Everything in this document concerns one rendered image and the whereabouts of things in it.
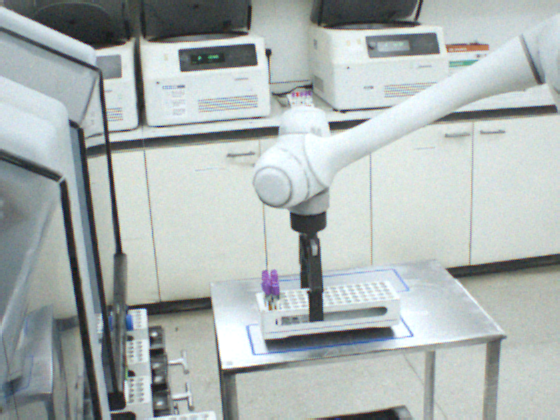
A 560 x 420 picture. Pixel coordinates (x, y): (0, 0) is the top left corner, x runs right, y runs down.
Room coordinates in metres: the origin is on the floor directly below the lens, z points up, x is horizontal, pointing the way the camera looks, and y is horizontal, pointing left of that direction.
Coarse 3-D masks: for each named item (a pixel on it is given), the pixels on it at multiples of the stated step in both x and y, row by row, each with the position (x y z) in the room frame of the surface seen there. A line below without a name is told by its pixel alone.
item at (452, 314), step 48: (240, 288) 1.79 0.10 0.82; (288, 288) 1.77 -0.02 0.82; (432, 288) 1.72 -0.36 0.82; (240, 336) 1.53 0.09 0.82; (288, 336) 1.52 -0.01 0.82; (336, 336) 1.51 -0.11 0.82; (384, 336) 1.49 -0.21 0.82; (432, 336) 1.48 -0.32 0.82; (480, 336) 1.46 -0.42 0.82; (432, 384) 1.89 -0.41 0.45
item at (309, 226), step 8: (296, 216) 1.50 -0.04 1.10; (312, 216) 1.50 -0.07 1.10; (320, 216) 1.50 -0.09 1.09; (296, 224) 1.50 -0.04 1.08; (304, 224) 1.49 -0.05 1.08; (312, 224) 1.49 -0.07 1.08; (320, 224) 1.50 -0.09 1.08; (296, 232) 1.51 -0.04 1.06; (304, 232) 1.49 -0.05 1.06; (312, 232) 1.49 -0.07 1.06
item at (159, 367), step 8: (152, 360) 1.44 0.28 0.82; (160, 360) 1.44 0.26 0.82; (152, 368) 1.40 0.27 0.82; (160, 368) 1.41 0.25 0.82; (168, 368) 1.46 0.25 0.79; (152, 376) 1.38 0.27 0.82; (160, 376) 1.38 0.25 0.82; (168, 376) 1.39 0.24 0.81; (152, 384) 1.35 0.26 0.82; (160, 384) 1.35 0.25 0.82; (168, 384) 1.37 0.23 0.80; (152, 392) 1.33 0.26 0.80; (160, 392) 1.34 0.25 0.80; (168, 392) 1.34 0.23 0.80; (192, 392) 1.42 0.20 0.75; (176, 400) 1.40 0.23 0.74; (192, 400) 1.38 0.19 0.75; (192, 408) 1.36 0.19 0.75
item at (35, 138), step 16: (0, 112) 0.81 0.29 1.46; (16, 112) 0.84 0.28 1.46; (0, 128) 0.76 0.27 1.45; (16, 128) 0.78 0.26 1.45; (32, 128) 0.80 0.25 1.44; (48, 128) 0.84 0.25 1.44; (0, 144) 0.76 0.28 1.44; (16, 144) 0.76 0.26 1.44; (32, 144) 0.77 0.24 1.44; (48, 144) 0.79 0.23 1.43; (32, 160) 0.77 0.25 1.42; (48, 160) 0.78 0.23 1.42
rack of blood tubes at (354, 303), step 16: (304, 288) 1.58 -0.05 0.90; (336, 288) 1.57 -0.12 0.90; (352, 288) 1.57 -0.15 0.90; (368, 288) 1.57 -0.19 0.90; (384, 288) 1.56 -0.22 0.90; (272, 304) 1.51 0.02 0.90; (288, 304) 1.51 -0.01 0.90; (304, 304) 1.50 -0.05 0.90; (336, 304) 1.49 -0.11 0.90; (352, 304) 1.49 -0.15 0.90; (368, 304) 1.49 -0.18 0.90; (384, 304) 1.50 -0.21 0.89; (272, 320) 1.47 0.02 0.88; (288, 320) 1.52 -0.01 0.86; (304, 320) 1.50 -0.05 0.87; (336, 320) 1.53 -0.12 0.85; (352, 320) 1.49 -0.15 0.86; (368, 320) 1.49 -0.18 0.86; (384, 320) 1.50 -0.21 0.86; (272, 336) 1.47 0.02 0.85
